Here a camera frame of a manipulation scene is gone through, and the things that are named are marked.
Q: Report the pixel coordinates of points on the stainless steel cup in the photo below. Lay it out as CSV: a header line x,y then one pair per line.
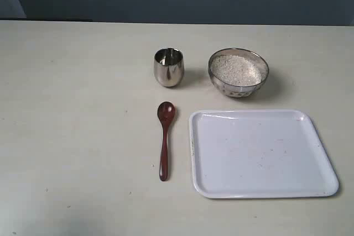
x,y
169,67

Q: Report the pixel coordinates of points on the steel bowl of rice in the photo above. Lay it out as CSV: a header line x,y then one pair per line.
x,y
237,72

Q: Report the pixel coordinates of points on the white plastic tray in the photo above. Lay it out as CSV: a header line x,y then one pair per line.
x,y
262,153

